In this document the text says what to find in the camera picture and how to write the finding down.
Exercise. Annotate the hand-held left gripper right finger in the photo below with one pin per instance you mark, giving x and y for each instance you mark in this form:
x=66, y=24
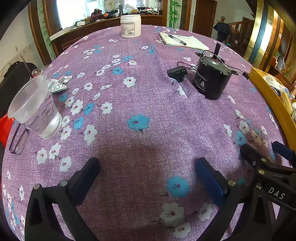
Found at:
x=209, y=183

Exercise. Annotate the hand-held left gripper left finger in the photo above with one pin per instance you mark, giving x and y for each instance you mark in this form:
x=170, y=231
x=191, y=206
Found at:
x=86, y=179

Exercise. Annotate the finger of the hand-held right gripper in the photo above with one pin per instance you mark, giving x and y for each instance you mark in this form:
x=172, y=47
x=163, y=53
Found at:
x=251, y=154
x=283, y=150

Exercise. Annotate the yellow rimmed cardboard box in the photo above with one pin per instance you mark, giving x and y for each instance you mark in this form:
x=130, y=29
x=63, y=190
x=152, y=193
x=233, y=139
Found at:
x=266, y=92

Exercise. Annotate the purple eyeglasses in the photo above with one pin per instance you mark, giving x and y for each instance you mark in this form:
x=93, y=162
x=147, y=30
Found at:
x=18, y=141

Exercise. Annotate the black electric motor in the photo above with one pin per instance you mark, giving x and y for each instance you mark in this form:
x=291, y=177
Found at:
x=208, y=81

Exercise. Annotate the clear plastic cup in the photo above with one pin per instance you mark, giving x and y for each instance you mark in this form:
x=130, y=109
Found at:
x=34, y=109

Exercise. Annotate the white paper scrap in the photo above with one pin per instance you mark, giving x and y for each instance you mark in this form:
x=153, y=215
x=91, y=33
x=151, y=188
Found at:
x=182, y=90

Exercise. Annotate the red plastic object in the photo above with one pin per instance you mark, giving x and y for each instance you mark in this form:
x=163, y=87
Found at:
x=4, y=129

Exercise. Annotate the crumpled silver wrapper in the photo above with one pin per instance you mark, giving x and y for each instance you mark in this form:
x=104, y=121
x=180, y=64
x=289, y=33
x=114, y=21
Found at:
x=56, y=87

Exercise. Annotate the purple floral tablecloth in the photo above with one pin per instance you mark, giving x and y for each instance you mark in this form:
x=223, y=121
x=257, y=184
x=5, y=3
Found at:
x=148, y=92

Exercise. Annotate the black plastic clip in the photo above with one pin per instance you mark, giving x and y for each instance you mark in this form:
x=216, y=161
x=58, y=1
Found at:
x=177, y=71

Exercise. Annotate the gold pillar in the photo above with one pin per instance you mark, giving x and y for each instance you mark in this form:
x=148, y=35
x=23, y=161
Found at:
x=261, y=34

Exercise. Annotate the white notepad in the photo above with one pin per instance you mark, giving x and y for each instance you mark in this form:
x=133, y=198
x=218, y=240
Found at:
x=195, y=42

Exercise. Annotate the wooden stair railing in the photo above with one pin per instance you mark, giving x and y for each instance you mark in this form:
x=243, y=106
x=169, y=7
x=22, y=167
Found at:
x=242, y=29

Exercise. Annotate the black bag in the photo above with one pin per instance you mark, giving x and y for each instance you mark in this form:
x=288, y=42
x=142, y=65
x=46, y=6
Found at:
x=13, y=75

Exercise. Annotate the person in dark clothes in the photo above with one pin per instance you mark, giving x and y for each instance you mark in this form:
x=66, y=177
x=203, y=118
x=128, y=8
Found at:
x=220, y=29

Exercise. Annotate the black pen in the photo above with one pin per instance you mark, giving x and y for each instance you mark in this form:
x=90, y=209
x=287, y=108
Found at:
x=177, y=39

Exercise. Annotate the brown wooden door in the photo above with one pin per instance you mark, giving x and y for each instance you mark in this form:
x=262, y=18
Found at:
x=204, y=16

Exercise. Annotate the white cup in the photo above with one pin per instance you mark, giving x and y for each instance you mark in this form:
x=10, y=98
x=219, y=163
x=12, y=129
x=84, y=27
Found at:
x=130, y=27

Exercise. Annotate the bamboo painted glass panel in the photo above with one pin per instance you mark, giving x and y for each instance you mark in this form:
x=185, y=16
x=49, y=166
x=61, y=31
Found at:
x=174, y=12

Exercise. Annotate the counter clutter pile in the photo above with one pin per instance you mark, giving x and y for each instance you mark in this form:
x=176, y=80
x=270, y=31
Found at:
x=106, y=15

